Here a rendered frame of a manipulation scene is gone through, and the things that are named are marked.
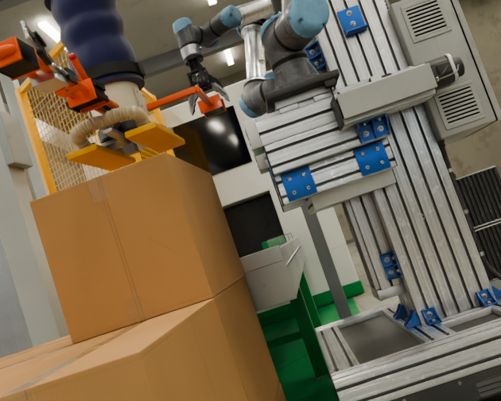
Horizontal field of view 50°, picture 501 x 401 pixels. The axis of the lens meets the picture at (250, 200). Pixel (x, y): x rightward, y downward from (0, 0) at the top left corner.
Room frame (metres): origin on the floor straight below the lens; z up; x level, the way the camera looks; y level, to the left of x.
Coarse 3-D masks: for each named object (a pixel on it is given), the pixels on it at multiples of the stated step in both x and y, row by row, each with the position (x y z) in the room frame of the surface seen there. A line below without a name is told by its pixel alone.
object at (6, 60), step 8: (8, 40) 1.07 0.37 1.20; (16, 40) 1.07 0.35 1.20; (24, 48) 1.10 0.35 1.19; (32, 48) 1.14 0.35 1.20; (8, 56) 1.08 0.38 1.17; (16, 56) 1.07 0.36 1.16; (24, 56) 1.09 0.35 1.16; (32, 56) 1.12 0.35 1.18; (0, 64) 1.08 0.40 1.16; (8, 64) 1.08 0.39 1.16; (16, 64) 1.09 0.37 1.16; (24, 64) 1.11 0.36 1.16; (32, 64) 1.12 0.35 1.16; (40, 64) 1.15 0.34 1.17; (0, 72) 1.10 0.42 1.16; (8, 72) 1.12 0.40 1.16; (16, 72) 1.13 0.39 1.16; (24, 72) 1.14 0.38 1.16; (32, 72) 1.15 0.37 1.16
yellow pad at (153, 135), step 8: (136, 128) 1.54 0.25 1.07; (144, 128) 1.53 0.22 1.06; (152, 128) 1.53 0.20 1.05; (160, 128) 1.57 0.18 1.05; (128, 136) 1.54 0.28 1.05; (136, 136) 1.56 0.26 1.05; (144, 136) 1.58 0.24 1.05; (152, 136) 1.62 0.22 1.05; (160, 136) 1.65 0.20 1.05; (168, 136) 1.68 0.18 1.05; (176, 136) 1.74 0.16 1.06; (144, 144) 1.68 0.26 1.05; (152, 144) 1.71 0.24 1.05; (160, 144) 1.75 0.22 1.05; (168, 144) 1.78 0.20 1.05; (176, 144) 1.82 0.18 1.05; (160, 152) 1.86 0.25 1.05
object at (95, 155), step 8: (96, 144) 1.56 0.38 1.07; (72, 152) 1.56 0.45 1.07; (80, 152) 1.56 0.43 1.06; (88, 152) 1.56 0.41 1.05; (96, 152) 1.58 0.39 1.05; (104, 152) 1.61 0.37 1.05; (112, 152) 1.67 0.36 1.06; (72, 160) 1.58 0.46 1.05; (80, 160) 1.61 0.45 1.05; (88, 160) 1.64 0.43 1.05; (96, 160) 1.67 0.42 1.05; (104, 160) 1.71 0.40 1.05; (112, 160) 1.74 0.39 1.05; (120, 160) 1.78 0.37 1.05; (128, 160) 1.82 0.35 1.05; (104, 168) 1.81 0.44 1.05; (112, 168) 1.85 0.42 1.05
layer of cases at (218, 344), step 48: (240, 288) 1.82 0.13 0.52; (144, 336) 1.00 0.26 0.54; (192, 336) 1.09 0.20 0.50; (240, 336) 1.56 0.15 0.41; (0, 384) 1.01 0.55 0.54; (48, 384) 0.81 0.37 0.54; (96, 384) 0.80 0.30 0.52; (144, 384) 0.80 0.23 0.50; (192, 384) 0.99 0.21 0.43; (240, 384) 1.36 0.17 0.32
